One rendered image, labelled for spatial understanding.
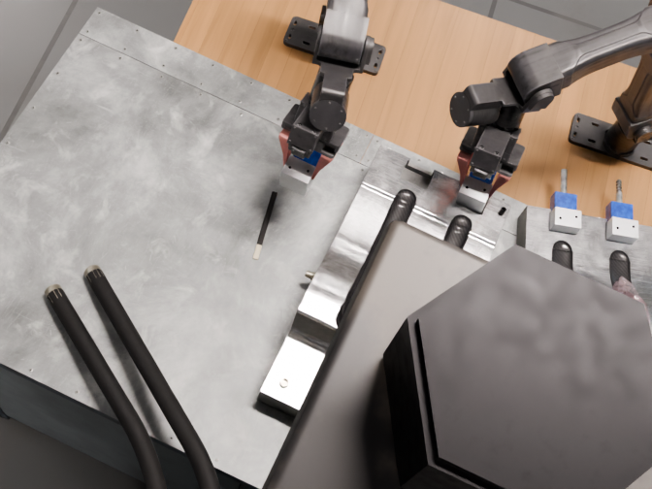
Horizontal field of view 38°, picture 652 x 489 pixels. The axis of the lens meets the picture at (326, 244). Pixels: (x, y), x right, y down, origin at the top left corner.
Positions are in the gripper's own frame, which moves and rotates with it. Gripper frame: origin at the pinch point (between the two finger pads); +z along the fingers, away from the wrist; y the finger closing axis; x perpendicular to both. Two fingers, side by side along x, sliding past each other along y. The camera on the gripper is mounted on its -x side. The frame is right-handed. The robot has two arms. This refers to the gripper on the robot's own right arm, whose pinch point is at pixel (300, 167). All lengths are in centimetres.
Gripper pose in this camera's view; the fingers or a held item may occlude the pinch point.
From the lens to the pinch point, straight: 159.8
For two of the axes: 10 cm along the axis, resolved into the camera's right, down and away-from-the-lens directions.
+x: 3.0, -5.6, 7.8
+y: 9.0, 4.3, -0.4
